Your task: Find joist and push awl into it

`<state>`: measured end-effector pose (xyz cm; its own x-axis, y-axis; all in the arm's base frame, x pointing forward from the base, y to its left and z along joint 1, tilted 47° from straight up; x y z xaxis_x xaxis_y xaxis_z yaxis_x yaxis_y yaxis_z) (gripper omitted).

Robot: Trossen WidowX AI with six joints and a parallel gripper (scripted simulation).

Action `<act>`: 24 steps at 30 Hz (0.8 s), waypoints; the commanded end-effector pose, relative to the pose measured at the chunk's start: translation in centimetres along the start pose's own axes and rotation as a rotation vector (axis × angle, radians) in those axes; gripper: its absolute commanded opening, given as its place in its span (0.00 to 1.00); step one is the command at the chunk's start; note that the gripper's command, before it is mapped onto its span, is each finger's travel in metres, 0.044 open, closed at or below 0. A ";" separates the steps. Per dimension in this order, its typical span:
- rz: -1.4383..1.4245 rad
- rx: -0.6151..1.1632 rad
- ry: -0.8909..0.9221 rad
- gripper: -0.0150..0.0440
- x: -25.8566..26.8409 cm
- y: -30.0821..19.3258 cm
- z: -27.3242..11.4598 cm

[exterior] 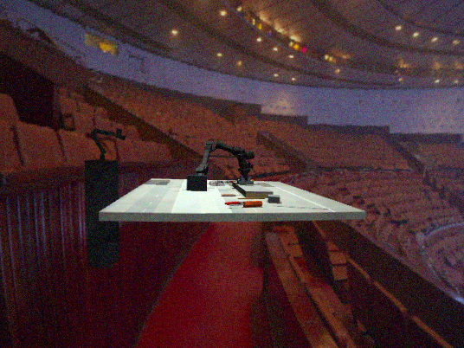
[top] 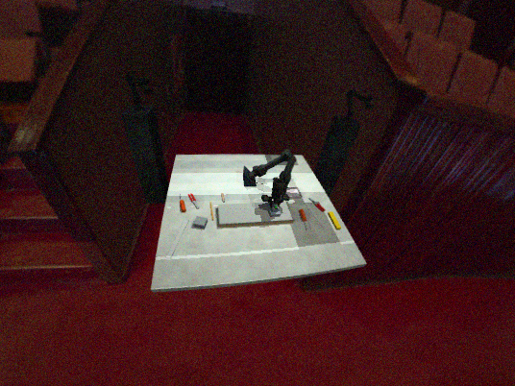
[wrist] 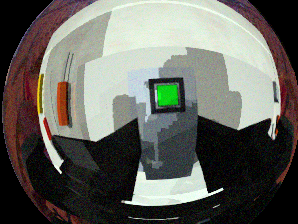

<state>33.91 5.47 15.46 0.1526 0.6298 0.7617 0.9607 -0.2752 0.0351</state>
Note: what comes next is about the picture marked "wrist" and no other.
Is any yellow flat bar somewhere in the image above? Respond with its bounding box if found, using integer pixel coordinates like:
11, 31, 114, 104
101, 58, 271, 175
37, 73, 44, 113

